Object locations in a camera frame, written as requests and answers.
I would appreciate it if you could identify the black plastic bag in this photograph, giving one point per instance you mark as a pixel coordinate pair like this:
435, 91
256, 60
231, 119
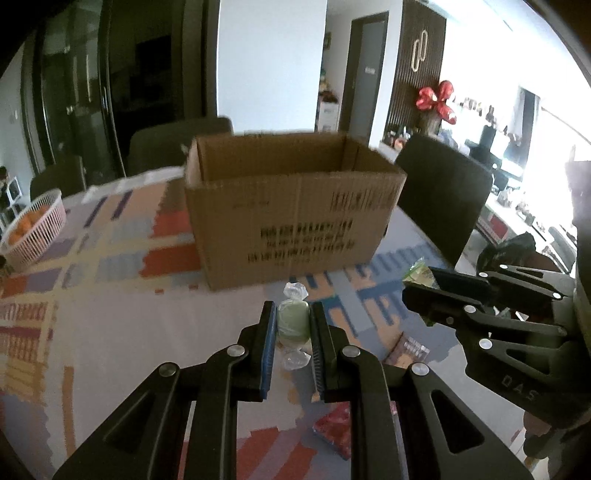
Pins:
508, 249

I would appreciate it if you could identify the white sideboard with ornaments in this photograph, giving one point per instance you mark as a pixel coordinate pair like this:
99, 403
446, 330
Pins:
512, 184

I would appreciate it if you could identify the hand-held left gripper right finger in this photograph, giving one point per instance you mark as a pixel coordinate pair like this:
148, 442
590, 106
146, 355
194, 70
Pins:
318, 357

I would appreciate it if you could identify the brown cardboard box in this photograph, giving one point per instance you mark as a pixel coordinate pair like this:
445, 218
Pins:
277, 207

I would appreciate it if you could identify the white cubby shelf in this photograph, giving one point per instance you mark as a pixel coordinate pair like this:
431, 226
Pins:
11, 194

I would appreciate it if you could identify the white cabinet with toys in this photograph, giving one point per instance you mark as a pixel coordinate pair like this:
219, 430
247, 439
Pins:
328, 115

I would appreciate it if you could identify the green candy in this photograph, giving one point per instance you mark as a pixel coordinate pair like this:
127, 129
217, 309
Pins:
292, 323

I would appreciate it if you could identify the white basket of oranges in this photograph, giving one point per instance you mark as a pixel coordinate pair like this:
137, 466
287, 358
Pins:
39, 242

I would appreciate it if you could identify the brown biscuit packet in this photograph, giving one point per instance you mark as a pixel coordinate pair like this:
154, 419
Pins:
408, 348

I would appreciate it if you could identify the dark dining chair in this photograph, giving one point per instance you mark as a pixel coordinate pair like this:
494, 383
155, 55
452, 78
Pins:
57, 177
443, 194
175, 143

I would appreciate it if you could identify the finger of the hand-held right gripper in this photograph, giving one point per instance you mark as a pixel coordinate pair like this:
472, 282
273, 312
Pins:
455, 280
443, 307

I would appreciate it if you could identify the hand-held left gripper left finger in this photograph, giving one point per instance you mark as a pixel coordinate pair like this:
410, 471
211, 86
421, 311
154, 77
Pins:
269, 353

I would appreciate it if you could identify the pile of oranges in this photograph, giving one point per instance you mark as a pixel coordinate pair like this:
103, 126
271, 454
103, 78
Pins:
23, 228

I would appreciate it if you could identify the black framed glass door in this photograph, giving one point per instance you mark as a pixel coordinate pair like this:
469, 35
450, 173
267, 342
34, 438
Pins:
115, 83

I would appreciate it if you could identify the dark slatted wall panel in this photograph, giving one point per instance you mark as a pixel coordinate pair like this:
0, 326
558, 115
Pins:
431, 46

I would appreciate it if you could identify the yellow-green snack packet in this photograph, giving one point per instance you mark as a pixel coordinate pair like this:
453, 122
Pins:
418, 273

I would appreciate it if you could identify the white loop wall ornament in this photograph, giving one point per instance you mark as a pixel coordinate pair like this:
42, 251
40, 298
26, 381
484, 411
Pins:
414, 55

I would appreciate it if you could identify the dark interior door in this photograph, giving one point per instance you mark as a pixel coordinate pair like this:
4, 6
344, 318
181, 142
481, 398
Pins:
364, 74

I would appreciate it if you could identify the red flower decoration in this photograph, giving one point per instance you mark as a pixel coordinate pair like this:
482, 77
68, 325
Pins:
436, 101

